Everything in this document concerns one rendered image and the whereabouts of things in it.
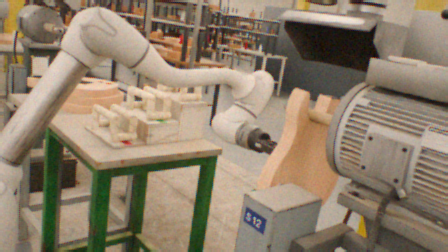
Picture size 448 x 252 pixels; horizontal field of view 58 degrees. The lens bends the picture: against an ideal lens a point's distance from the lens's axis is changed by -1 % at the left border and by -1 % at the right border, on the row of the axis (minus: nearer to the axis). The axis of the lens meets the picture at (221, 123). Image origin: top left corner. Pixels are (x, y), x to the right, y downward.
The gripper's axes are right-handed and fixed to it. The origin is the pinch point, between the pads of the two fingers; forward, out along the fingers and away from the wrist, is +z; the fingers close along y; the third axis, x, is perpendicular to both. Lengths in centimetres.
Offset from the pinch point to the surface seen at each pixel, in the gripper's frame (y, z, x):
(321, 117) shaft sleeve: 9.7, 8.5, 15.5
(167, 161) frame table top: 9, -54, -22
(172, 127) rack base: 2, -66, -10
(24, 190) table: 23, -161, -82
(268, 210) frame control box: 40.4, 23.8, -3.7
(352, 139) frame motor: 19.2, 24.6, 13.7
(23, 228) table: 19, -161, -107
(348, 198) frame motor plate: 17.7, 27.8, 0.4
